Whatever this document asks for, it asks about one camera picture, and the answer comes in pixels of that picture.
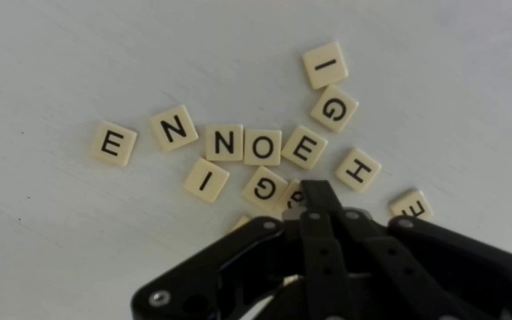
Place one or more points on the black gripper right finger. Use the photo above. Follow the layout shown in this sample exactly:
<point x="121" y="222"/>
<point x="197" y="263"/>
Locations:
<point x="444" y="272"/>

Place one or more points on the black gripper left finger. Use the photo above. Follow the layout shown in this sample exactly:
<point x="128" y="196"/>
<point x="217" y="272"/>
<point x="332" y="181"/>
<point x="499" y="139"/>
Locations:
<point x="323" y="267"/>

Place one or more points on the cream letter tile E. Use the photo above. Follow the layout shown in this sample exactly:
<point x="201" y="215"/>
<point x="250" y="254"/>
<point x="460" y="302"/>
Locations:
<point x="412" y="203"/>
<point x="304" y="146"/>
<point x="112" y="144"/>

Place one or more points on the cream letter tile O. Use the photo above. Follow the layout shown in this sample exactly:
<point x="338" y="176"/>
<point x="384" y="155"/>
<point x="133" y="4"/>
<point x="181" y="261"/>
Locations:
<point x="263" y="146"/>

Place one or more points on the cream letter tile N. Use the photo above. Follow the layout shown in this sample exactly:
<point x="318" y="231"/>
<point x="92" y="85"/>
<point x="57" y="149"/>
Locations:
<point x="224" y="142"/>
<point x="172" y="126"/>

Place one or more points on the cream letter tile G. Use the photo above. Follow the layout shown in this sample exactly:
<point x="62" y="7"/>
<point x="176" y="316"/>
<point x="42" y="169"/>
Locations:
<point x="334" y="108"/>
<point x="263" y="188"/>

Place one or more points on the cream letter tile H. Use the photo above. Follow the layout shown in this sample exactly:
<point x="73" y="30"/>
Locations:
<point x="357" y="169"/>

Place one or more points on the cream letter tile I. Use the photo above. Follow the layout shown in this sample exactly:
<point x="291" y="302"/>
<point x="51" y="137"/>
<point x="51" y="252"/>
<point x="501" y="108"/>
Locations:
<point x="206" y="180"/>
<point x="323" y="64"/>

